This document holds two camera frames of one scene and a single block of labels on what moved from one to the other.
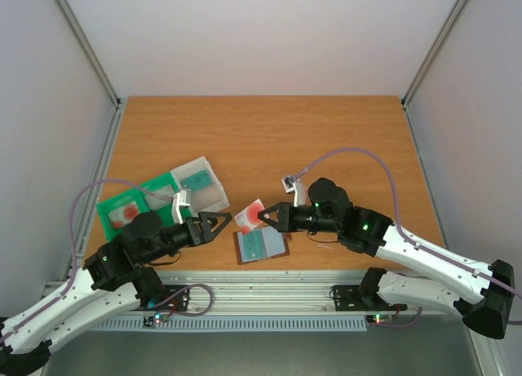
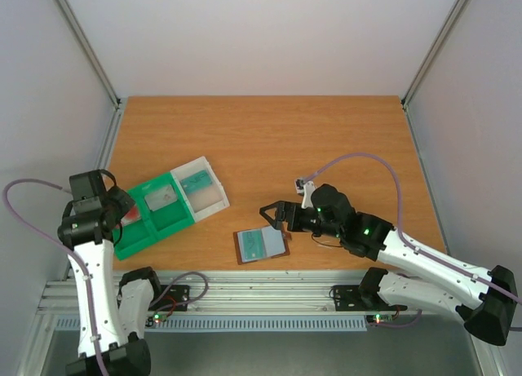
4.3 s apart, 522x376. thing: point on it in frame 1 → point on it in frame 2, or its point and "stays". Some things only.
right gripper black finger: (282, 224) stays
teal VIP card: (253, 245) stays
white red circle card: (248, 218) → (131, 215)
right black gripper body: (284, 216) stays
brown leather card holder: (260, 244) stays
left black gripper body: (196, 238) → (126, 202)
